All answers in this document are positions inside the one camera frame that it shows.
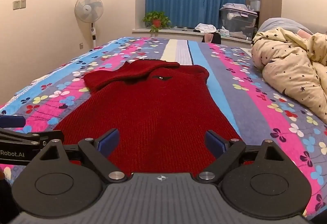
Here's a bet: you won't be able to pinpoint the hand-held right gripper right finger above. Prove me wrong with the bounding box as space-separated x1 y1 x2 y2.
196 130 288 183

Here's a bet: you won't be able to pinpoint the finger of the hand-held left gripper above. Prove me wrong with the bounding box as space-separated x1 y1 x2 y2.
0 115 26 128
0 128 64 141

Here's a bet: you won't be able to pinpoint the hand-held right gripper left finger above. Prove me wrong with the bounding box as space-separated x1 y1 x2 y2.
36 129 127 183

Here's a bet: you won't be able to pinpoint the red knit sweater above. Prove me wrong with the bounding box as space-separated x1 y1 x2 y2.
52 59 243 178

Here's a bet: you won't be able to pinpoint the pile of white clothes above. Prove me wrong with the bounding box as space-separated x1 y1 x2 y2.
194 23 217 34

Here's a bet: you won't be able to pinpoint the folded clothes on bin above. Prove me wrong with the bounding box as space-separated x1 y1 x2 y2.
220 3 249 11

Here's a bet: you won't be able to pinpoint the floral striped blanket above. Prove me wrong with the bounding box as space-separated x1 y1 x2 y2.
0 37 327 221

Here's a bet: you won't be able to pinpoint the pink and black item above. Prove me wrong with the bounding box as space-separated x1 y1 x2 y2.
201 32 222 45

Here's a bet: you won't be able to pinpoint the star print duvet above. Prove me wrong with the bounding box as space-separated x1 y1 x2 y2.
252 27 327 125

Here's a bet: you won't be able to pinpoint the white windowsill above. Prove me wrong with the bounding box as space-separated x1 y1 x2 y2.
132 28 252 44

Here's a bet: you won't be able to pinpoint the clear plastic storage bin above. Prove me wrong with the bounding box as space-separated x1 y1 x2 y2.
220 8 258 40

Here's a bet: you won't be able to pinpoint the potted green plant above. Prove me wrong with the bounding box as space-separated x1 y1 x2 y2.
142 11 172 33

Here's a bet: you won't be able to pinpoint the white standing fan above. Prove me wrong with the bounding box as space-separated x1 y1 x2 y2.
74 0 104 48

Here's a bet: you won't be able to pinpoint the grey pillow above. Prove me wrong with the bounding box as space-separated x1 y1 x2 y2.
258 17 313 35

